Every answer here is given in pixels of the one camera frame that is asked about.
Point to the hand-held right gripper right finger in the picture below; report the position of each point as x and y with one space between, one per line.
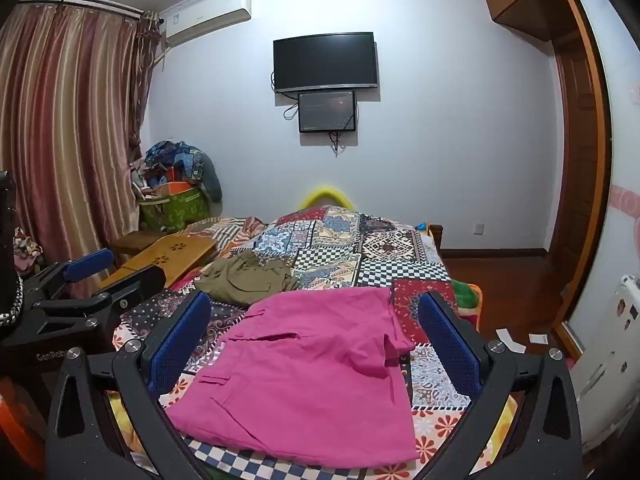
450 345

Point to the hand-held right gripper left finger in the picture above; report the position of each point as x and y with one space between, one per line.
180 340

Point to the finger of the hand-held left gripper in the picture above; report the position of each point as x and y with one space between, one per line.
87 265
140 282

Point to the pink pants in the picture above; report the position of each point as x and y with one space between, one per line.
300 370

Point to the olive green pants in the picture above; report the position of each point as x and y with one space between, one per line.
245 280

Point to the wooden laptop table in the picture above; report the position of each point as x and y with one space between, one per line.
165 255

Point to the dark brown wooden stool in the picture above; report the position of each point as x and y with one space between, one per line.
132 244

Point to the white paper slip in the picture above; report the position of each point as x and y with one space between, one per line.
510 341
538 338

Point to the floral cloth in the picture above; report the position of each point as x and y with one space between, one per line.
27 252

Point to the orange object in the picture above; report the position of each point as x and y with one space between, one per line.
20 430

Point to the green storage box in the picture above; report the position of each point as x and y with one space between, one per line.
175 212

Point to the pile of colourful clothes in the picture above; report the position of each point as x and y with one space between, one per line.
180 160

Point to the striped pink curtain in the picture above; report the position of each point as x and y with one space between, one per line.
65 135

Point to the patchwork printed blanket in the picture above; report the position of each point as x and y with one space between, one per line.
340 255

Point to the white appliance with stickers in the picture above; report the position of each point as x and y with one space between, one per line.
612 360

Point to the yellow curved object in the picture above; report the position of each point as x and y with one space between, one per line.
326 192

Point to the brown wooden door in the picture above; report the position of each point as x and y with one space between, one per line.
575 150

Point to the white air conditioner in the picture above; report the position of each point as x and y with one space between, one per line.
210 12

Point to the wooden wardrobe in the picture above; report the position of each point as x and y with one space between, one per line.
620 110

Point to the wooden bed frame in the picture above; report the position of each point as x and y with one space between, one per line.
437 237

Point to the white wall socket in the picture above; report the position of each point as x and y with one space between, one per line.
478 228

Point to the small black wall monitor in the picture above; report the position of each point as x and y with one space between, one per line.
327 111

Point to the white curtain rail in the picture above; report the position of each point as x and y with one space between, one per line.
80 1

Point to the black wall television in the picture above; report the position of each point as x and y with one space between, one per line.
325 62

